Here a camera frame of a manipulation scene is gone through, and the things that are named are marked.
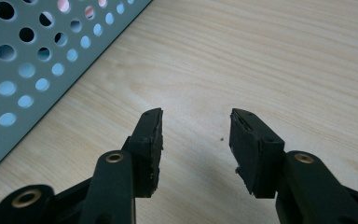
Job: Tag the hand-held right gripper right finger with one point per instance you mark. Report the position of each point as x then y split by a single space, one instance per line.
254 155

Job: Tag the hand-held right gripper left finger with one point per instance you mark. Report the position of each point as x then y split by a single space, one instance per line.
144 149

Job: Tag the grey perforated metal panel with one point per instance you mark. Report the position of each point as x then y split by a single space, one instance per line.
21 62

